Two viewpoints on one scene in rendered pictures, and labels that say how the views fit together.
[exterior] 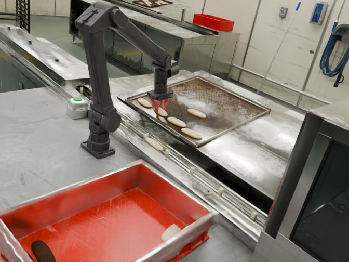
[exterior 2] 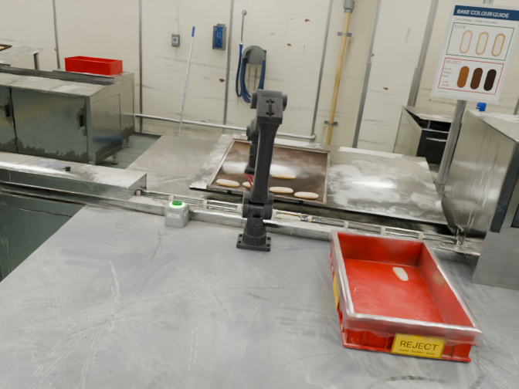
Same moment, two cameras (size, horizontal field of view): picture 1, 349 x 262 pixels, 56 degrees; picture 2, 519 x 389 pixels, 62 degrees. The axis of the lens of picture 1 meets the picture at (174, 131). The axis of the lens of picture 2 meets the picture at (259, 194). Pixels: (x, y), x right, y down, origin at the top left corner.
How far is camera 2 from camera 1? 1.09 m
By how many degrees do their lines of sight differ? 34
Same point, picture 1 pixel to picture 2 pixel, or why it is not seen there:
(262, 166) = (382, 199)
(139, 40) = not seen: hidden behind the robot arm
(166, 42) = (57, 105)
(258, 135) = (349, 177)
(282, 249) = (505, 236)
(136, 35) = not seen: hidden behind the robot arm
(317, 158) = not seen: outside the picture
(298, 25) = (198, 52)
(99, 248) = (388, 306)
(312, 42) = (219, 69)
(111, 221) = (363, 287)
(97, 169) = (284, 258)
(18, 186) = (266, 302)
